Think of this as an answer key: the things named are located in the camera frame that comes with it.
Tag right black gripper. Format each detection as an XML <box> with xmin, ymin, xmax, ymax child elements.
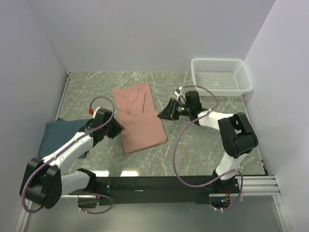
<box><xmin>157</xmin><ymin>98</ymin><xmax>192</xmax><ymax>121</ymax></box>

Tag pink t shirt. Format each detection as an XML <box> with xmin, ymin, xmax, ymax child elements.
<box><xmin>112</xmin><ymin>83</ymin><xmax>167</xmax><ymax>154</ymax></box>

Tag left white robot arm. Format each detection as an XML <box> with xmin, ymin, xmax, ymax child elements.
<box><xmin>20</xmin><ymin>107</ymin><xmax>124</xmax><ymax>209</ymax></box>

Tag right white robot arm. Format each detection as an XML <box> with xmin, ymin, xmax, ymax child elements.
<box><xmin>158</xmin><ymin>90</ymin><xmax>258</xmax><ymax>193</ymax></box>

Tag white plastic basket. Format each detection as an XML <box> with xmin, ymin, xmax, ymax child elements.
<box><xmin>191</xmin><ymin>58</ymin><xmax>253</xmax><ymax>97</ymax></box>

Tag folded blue t shirt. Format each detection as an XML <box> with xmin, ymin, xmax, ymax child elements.
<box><xmin>38</xmin><ymin>118</ymin><xmax>89</xmax><ymax>158</ymax></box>

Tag black base beam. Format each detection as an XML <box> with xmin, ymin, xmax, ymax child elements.
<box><xmin>91</xmin><ymin>176</ymin><xmax>240</xmax><ymax>204</ymax></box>

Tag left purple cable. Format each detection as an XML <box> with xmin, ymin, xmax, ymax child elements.
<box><xmin>21</xmin><ymin>96</ymin><xmax>115</xmax><ymax>215</ymax></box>

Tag purple cable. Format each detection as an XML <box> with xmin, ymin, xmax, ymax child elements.
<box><xmin>173</xmin><ymin>85</ymin><xmax>243</xmax><ymax>212</ymax></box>
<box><xmin>21</xmin><ymin>96</ymin><xmax>115</xmax><ymax>215</ymax></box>

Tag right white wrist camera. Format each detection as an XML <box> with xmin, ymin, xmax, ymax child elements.
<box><xmin>174</xmin><ymin>87</ymin><xmax>183</xmax><ymax>102</ymax></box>

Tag aluminium frame rail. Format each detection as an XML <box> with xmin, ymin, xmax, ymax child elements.
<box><xmin>61</xmin><ymin>176</ymin><xmax>280</xmax><ymax>199</ymax></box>

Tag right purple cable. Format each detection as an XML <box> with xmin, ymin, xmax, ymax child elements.
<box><xmin>173</xmin><ymin>85</ymin><xmax>243</xmax><ymax>212</ymax></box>

